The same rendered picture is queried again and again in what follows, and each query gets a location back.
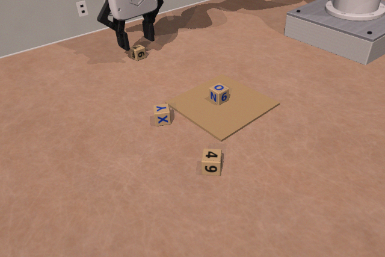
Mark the tan flat square mat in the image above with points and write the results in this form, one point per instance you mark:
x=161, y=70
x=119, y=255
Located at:
x=244, y=106

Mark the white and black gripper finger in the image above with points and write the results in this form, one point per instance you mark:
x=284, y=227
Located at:
x=116, y=25
x=148, y=21

